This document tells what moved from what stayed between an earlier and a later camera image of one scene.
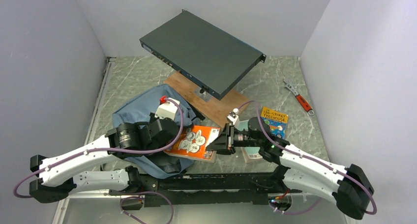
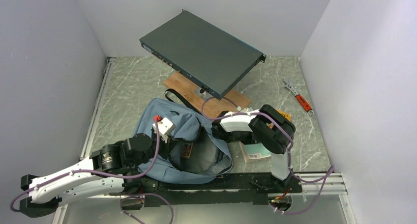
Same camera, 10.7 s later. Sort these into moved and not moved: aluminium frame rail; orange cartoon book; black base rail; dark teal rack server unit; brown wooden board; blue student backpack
Moved: blue student backpack; orange cartoon book
Not moved: dark teal rack server unit; brown wooden board; aluminium frame rail; black base rail
